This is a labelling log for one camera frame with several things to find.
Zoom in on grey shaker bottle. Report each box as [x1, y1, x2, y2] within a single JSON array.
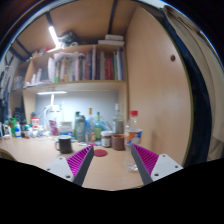
[[73, 111, 87, 144]]

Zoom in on flat round red coaster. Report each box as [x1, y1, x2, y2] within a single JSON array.
[[93, 148, 108, 158]]

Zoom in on red-lidded white jar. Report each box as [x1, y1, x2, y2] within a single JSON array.
[[30, 116, 40, 129]]

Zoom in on white desk lamp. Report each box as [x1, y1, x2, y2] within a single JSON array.
[[43, 93, 64, 134]]

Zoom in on black mug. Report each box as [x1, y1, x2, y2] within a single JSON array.
[[54, 135, 74, 155]]

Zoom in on white-lidded brown spread jar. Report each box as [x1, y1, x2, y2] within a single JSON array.
[[100, 130, 113, 148]]

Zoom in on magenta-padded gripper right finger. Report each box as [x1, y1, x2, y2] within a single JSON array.
[[130, 143, 184, 186]]

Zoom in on pink package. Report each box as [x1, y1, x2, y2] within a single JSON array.
[[48, 119, 59, 137]]

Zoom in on gold-capped blue-label bottle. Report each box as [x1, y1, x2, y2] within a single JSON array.
[[85, 107, 96, 143]]

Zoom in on white light bar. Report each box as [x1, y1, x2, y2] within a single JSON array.
[[48, 25, 63, 49], [36, 90, 68, 96]]

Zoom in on dark and beige curtain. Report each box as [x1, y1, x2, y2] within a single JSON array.
[[162, 4, 224, 168]]

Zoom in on green glass bottle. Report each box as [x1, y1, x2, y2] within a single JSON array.
[[94, 111, 103, 141]]

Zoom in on white and blue carton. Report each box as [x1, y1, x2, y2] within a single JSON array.
[[59, 121, 74, 138]]

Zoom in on hanging clothes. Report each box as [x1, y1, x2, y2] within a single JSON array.
[[0, 56, 14, 114]]

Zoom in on clear red-capped drink bottle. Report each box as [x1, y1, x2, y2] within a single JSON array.
[[124, 110, 144, 173]]

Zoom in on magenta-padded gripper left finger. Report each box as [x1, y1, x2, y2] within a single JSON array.
[[45, 144, 95, 187]]

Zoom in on clear glass white-capped bottle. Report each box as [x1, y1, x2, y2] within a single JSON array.
[[112, 103, 125, 135]]

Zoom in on green container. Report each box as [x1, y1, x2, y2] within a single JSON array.
[[9, 117, 18, 136]]

